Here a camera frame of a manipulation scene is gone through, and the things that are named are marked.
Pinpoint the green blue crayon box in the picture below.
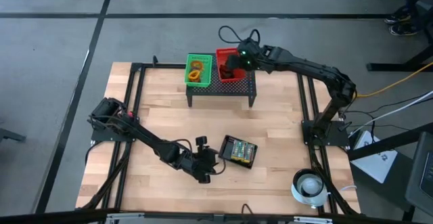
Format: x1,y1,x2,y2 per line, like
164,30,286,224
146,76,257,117
237,141,248,162

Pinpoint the white floor cable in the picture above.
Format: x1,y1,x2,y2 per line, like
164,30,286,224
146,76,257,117
348,89,433,137

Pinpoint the black left camera cable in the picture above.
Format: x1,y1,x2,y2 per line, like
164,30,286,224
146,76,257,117
170,137,227,177

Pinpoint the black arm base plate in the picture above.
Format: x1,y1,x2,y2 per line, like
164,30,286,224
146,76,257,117
301,118,350,148
90,115,140,143

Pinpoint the black camera cable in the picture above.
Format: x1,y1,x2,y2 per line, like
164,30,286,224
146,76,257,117
218,24,261,46
170,137,227,177

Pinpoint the black metal table frame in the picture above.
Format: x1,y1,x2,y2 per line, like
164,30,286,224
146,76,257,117
76,55,363,218

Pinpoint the red plastic basket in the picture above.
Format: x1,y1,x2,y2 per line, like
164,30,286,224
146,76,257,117
215,47,248,84

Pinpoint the green plastic basket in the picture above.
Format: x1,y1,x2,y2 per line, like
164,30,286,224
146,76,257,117
184,53,213,88

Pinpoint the black camera rig crossbar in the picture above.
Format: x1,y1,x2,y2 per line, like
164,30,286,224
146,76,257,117
0,207,433,224

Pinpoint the grey furniture foot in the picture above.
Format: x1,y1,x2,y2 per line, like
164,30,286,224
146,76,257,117
0,127,28,144

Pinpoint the yellow extension cord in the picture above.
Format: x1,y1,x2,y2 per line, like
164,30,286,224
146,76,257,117
355,61,433,99

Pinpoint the black right camera cable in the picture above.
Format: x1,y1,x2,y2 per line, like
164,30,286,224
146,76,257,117
218,24,261,46

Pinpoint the yellow coil wrist keychain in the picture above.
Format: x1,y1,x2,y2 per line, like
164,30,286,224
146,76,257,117
187,70,202,83

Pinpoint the white cardboard box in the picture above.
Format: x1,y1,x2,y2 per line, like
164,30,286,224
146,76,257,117
350,130,399,185

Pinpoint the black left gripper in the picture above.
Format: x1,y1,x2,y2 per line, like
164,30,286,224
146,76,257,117
175,135,221,185

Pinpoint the dark grey desk equipment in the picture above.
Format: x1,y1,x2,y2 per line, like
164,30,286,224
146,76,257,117
405,131,433,218

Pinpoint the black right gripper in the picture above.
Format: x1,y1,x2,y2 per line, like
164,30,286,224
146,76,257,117
225,38,269,72

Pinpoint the black mesh tray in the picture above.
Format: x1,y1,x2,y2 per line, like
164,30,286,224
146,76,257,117
218,134,259,170

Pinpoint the black desk frame bar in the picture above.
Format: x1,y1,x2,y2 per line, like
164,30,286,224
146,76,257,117
346,121,433,162

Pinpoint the black perforated metal desk riser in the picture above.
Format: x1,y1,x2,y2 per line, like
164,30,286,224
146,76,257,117
185,53,258,109

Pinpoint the person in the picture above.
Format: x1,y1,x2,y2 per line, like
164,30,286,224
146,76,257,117
383,0,433,37

